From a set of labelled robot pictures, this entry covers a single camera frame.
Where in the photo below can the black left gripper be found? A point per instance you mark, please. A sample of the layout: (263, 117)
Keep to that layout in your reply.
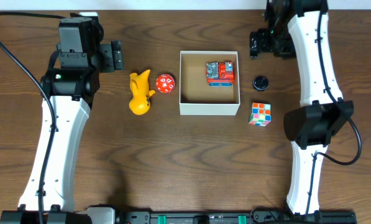
(117, 55)

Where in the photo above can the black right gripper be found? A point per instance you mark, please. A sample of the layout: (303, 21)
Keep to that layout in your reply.
(256, 45)

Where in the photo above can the red toy fire truck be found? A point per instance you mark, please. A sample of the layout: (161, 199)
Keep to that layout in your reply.
(220, 73)

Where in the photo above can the multicoloured puzzle cube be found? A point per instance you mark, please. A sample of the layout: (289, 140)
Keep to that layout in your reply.
(260, 114)

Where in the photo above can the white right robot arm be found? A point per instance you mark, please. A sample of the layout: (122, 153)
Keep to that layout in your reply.
(299, 29)

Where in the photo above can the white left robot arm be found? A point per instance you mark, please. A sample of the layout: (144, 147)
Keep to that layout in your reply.
(68, 88)

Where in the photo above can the small black round cap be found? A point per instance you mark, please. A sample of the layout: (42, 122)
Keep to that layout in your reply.
(260, 83)

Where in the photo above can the yellow rubber duck toy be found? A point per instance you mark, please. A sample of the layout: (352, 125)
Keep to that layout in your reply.
(141, 93)

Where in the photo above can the red polyhedral die ball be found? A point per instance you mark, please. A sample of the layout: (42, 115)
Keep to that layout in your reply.
(165, 83)

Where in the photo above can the beige cardboard box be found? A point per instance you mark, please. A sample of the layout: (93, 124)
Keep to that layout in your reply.
(196, 96)

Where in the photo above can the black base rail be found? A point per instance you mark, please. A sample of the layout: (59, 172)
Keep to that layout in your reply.
(259, 215)

